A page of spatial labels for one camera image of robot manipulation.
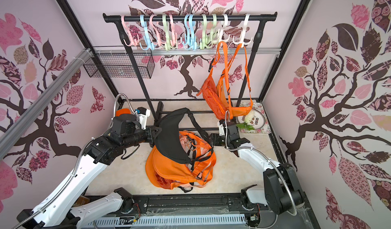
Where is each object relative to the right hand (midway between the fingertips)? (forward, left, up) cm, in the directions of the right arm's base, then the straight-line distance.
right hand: (213, 136), depth 88 cm
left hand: (-9, +26, +18) cm, 33 cm away
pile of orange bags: (-21, +27, +2) cm, 34 cm away
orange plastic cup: (+23, +62, -1) cm, 66 cm away
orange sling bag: (+10, -13, +13) cm, 21 cm away
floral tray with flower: (+17, -32, -10) cm, 38 cm away
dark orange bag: (+18, -2, +18) cm, 26 cm away
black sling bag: (-8, +23, +13) cm, 28 cm away
